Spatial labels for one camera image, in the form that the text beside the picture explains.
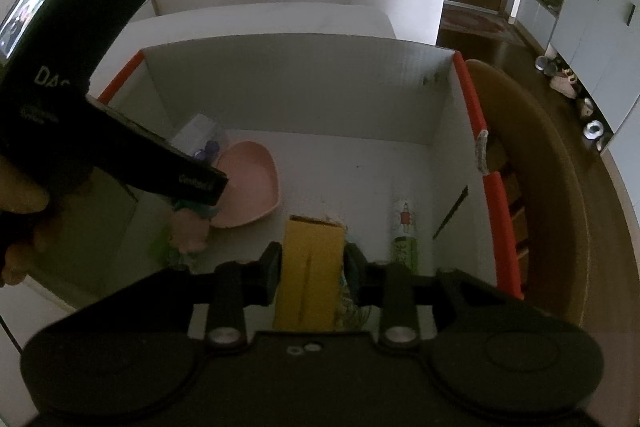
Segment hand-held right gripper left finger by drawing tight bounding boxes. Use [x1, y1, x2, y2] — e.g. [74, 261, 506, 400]
[100, 241, 285, 352]

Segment white shelf cabinet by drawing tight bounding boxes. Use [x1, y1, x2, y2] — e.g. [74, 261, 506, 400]
[515, 0, 640, 142]

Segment pink shoes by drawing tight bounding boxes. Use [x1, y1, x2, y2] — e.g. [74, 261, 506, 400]
[549, 69, 581, 98]

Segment red patterned rug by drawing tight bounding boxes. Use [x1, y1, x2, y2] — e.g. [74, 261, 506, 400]
[440, 4, 508, 35]

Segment grey shoes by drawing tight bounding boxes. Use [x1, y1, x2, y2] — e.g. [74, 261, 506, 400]
[532, 54, 563, 75]

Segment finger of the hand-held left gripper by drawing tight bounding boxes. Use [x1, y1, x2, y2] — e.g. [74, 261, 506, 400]
[84, 95, 230, 204]

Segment pink heart-shaped dish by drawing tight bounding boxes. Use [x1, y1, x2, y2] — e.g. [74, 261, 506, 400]
[210, 139, 280, 229]

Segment yellow small box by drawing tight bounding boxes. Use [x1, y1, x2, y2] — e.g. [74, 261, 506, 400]
[274, 214, 347, 333]

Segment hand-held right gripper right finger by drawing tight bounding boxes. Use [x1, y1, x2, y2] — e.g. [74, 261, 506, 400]
[342, 242, 532, 351]

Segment pink doll figurine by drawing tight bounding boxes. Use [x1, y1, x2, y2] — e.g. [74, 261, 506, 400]
[167, 202, 221, 268]

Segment person's left hand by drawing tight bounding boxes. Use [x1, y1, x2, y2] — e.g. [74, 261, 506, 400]
[0, 154, 96, 289]

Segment red cardboard box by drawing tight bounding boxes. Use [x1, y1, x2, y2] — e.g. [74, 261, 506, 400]
[25, 32, 526, 333]

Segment white and green tube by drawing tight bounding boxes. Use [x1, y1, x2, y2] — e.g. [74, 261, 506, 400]
[390, 197, 421, 275]

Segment clear small container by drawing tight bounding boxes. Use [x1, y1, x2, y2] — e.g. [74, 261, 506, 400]
[170, 113, 231, 162]

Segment wooden chair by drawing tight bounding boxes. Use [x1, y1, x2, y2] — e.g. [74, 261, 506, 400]
[465, 59, 588, 328]

